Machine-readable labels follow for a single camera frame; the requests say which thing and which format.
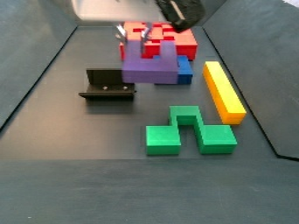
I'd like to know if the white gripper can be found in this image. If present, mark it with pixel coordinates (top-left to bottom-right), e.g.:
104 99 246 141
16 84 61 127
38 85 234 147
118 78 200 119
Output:
70 0 165 53

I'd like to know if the purple U-shaped block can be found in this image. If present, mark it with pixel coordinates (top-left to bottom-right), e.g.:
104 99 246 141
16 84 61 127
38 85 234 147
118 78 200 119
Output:
121 40 178 84

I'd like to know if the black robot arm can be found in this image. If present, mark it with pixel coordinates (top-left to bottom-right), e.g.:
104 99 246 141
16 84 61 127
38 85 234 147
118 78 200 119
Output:
70 0 204 58

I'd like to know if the red slotted board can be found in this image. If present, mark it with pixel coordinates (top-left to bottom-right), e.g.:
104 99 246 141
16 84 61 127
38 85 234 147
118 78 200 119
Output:
118 22 197 60

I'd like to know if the black angled fixture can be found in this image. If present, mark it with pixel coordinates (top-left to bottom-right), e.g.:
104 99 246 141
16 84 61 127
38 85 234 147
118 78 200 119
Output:
78 68 136 100

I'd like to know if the blue U-shaped block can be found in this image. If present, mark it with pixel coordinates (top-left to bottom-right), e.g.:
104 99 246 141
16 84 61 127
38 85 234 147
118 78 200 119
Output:
150 55 193 85

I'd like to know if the yellow long bar block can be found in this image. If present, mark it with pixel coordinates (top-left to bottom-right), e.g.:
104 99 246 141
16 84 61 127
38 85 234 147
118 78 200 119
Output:
202 61 246 125

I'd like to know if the green zigzag block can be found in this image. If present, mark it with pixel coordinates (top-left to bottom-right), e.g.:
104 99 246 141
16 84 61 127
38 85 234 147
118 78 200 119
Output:
145 106 237 156

